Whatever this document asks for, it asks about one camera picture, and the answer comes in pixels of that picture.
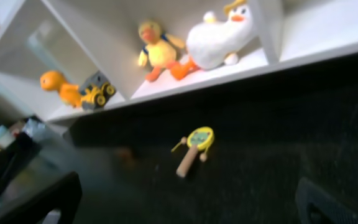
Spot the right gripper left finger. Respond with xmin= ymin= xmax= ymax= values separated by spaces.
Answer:
xmin=0 ymin=171 xmax=83 ymax=224

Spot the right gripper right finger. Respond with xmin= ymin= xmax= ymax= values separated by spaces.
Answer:
xmin=295 ymin=177 xmax=358 ymax=224

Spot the orange toy figure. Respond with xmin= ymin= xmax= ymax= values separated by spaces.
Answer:
xmin=40 ymin=70 xmax=84 ymax=109

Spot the grey and yellow toy truck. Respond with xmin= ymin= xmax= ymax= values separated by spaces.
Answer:
xmin=78 ymin=70 xmax=117 ymax=111

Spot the yellow rattle drum toy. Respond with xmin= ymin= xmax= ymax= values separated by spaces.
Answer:
xmin=170 ymin=126 xmax=216 ymax=179

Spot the white shelf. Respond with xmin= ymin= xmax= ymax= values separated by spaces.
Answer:
xmin=0 ymin=0 xmax=358 ymax=135

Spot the yellow plush duck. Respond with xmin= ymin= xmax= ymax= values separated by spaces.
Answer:
xmin=137 ymin=20 xmax=188 ymax=83

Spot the white plush goose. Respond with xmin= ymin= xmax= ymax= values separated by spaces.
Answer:
xmin=169 ymin=0 xmax=255 ymax=81

